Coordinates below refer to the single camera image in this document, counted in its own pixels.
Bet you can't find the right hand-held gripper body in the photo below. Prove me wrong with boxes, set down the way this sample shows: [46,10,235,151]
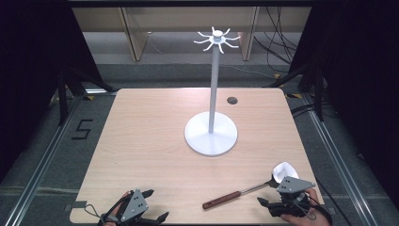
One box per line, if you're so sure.
[267,175,316,218]

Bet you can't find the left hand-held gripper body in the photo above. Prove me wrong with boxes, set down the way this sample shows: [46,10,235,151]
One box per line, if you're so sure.
[99,188,152,226]

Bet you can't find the white ladle with wooden handle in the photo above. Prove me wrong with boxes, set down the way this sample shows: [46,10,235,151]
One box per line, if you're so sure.
[201,161,300,211]

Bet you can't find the white hook stand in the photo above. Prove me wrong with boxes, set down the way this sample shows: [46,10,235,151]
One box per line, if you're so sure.
[184,25,242,157]

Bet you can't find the person's left hand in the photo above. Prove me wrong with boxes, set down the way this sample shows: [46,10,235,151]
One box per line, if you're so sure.
[101,190,132,226]

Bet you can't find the person's right hand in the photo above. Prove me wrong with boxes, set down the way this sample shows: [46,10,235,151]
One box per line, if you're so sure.
[279,187,331,226]

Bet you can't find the black metal stand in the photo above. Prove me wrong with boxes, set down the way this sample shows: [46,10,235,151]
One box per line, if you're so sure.
[56,66,119,127]
[263,61,326,122]

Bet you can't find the dark curtain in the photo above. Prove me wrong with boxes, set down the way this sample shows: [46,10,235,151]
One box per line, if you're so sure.
[287,0,399,210]
[0,0,105,184]

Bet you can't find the grey cable loop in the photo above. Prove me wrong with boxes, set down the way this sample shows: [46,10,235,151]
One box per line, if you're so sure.
[83,203,106,221]

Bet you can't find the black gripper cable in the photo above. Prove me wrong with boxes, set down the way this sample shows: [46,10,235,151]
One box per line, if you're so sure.
[314,178,354,226]

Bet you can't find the metal floor rail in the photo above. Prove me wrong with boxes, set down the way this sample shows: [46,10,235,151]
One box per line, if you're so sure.
[300,93,391,226]
[3,89,119,226]

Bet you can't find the black floor cables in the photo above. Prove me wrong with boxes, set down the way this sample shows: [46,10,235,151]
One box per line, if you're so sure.
[289,103,315,120]

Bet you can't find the bunch of black cables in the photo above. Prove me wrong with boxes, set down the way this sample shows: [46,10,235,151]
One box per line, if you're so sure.
[252,7,299,73]

